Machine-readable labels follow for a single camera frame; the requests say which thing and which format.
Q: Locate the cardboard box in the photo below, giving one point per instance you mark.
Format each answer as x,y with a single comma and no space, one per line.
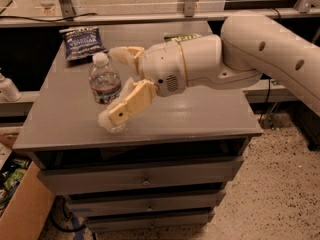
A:
28,209

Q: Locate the green packet in box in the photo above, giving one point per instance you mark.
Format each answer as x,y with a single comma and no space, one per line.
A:
15,177

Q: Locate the grey drawer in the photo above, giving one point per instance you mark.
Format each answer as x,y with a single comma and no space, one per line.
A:
146,203
150,221
141,176

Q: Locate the middle grey drawer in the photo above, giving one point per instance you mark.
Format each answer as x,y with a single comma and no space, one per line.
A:
146,203

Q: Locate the green chip bag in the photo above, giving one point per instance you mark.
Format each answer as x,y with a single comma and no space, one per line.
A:
181,37

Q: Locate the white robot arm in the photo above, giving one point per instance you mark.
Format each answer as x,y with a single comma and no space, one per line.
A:
248,46

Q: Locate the blue chip bag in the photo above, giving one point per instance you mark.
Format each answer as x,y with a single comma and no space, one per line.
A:
81,42

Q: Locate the grey drawer cabinet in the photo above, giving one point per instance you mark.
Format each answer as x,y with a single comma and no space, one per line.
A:
62,131

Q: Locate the white bottle at left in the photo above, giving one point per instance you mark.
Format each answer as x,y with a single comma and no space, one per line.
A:
9,89

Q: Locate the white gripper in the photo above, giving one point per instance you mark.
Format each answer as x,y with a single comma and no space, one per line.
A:
162,67

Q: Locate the bottom grey drawer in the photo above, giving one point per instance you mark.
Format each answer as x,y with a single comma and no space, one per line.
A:
150,221

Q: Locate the top grey drawer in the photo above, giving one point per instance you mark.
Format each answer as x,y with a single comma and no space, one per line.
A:
141,176

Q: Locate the clear plastic water bottle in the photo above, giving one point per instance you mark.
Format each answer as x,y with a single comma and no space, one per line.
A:
105,84

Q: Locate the grey metal shelf frame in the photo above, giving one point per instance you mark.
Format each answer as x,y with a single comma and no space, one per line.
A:
25,13

